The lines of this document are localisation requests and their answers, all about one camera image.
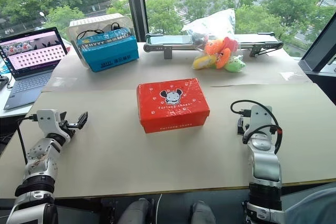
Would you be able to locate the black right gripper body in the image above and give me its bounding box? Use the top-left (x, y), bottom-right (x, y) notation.
top-left (237, 117), bottom-right (249, 136)

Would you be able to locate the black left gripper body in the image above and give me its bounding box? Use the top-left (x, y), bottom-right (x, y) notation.
top-left (59, 120), bottom-right (80, 139)

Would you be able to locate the red shoe box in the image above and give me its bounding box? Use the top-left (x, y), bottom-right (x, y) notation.
top-left (136, 77), bottom-right (211, 135)

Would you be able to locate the green plush toy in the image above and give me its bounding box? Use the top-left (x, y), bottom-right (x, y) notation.
top-left (224, 56), bottom-right (247, 73)

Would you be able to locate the grey laptop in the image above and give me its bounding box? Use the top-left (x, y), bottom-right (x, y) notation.
top-left (0, 26), bottom-right (68, 111)

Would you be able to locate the blue cardboard box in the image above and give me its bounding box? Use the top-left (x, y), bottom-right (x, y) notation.
top-left (76, 27), bottom-right (140, 73)

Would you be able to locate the yellow plush toy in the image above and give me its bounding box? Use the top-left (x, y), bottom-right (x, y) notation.
top-left (192, 55), bottom-right (216, 70)

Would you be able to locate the large cardboard sheet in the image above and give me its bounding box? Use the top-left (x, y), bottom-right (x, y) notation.
top-left (0, 82), bottom-right (336, 200)

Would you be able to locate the pink plush toy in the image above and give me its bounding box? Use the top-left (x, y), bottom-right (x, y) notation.
top-left (222, 37), bottom-right (239, 56)

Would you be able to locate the orange plush toy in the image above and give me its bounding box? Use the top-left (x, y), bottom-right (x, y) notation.
top-left (204, 38), bottom-right (232, 69)

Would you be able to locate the cardboard sheet with tape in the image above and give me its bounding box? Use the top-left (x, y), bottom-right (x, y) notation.
top-left (41, 41), bottom-right (311, 93)

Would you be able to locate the grey rounded shape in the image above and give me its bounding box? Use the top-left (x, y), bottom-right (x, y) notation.
top-left (121, 197), bottom-right (156, 224)
top-left (191, 200), bottom-right (217, 224)

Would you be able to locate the grey plush toy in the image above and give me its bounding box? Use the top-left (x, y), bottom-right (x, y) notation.
top-left (191, 33), bottom-right (209, 48)

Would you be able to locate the blue-grey cloth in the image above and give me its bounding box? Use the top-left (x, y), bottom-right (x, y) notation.
top-left (284, 181), bottom-right (336, 224)

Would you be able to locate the clear plastic bag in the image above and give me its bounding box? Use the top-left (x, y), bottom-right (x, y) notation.
top-left (181, 8), bottom-right (246, 74)

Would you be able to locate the grey metal bar device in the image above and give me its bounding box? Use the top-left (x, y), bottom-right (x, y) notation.
top-left (143, 31), bottom-right (284, 60)

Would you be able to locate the black window pillar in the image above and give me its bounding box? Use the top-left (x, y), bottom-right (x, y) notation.
top-left (122, 0), bottom-right (149, 43)

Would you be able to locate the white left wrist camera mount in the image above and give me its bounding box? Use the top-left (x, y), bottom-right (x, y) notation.
top-left (36, 109), bottom-right (72, 141)

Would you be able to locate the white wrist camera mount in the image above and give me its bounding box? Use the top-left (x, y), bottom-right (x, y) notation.
top-left (36, 109), bottom-right (72, 141)
top-left (247, 104), bottom-right (274, 136)

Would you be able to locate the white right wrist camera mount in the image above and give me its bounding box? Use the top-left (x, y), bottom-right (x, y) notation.
top-left (247, 104), bottom-right (274, 136)

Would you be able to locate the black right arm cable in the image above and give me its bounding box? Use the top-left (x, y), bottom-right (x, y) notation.
top-left (230, 99), bottom-right (284, 154)

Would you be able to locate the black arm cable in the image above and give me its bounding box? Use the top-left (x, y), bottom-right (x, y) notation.
top-left (16, 113), bottom-right (39, 165)
top-left (230, 99), bottom-right (284, 154)

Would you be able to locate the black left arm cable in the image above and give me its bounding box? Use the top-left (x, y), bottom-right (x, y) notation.
top-left (16, 113), bottom-right (39, 165)

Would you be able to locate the black cable on blue box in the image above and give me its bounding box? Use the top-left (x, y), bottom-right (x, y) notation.
top-left (76, 22), bottom-right (121, 48)

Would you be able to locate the thin white cable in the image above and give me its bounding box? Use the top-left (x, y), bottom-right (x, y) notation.
top-left (156, 193), bottom-right (163, 224)

